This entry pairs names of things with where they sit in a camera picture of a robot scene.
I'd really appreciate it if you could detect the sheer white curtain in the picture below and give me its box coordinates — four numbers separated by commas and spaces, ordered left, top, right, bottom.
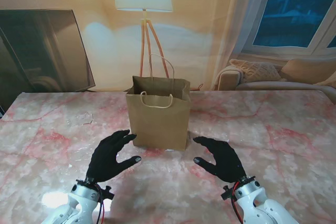
207, 0, 276, 91

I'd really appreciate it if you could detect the red right wrist cable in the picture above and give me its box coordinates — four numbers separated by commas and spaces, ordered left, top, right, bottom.
230, 184, 245, 223

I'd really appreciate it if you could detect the knitted beige cushion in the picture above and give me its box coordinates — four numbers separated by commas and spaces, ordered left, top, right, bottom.
229, 59, 287, 82

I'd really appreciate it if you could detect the beige sofa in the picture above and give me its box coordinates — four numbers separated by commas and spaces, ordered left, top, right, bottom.
215, 58, 336, 96

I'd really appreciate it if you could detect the white framed window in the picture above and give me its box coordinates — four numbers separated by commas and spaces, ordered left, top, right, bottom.
241, 0, 336, 57

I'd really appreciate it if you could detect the red wrist cable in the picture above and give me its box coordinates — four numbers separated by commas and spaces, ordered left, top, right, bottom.
94, 183, 106, 224
230, 184, 245, 223

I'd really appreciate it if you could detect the flat screen television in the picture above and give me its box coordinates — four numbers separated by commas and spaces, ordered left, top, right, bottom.
0, 9, 96, 104

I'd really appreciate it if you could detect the plain tan cushion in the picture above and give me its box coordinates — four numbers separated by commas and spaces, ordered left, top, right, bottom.
279, 58, 336, 82

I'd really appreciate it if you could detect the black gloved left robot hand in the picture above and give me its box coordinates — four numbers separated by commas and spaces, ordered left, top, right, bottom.
86, 129, 142, 184

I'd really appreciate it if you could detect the kraft paper bag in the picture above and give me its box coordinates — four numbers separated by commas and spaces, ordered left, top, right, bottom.
125, 53, 192, 151

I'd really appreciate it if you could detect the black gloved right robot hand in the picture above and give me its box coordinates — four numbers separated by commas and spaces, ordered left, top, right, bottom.
193, 136, 247, 183

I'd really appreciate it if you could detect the red left wrist cable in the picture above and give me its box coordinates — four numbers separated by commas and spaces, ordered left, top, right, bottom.
94, 183, 106, 224

